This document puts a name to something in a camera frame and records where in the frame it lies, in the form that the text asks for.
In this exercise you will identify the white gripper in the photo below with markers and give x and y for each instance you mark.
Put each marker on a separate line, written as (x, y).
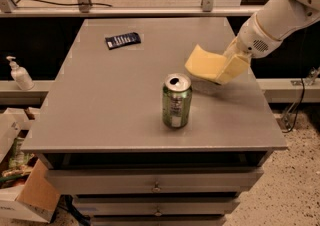
(256, 38)

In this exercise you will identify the yellow sponge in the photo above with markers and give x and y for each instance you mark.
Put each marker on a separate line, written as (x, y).
(204, 64)

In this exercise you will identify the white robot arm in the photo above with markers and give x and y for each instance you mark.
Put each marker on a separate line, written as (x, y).
(280, 18)

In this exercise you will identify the dark blue rxbar wrapper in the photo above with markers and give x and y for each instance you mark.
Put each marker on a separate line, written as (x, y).
(122, 40)

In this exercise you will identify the green soda can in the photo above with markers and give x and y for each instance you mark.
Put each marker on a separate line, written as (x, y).
(176, 100)

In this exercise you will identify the grey drawer cabinet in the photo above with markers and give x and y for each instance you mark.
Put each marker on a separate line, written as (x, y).
(101, 135)

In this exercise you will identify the top drawer knob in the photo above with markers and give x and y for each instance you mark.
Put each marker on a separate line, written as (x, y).
(156, 188)

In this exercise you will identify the drawer knob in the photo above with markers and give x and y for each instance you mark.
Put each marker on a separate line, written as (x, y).
(158, 213)
(156, 188)

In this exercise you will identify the white pump bottle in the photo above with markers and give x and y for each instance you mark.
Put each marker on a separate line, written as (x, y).
(20, 75)

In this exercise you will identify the open cardboard box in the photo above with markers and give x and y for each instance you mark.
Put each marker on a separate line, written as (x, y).
(24, 194)

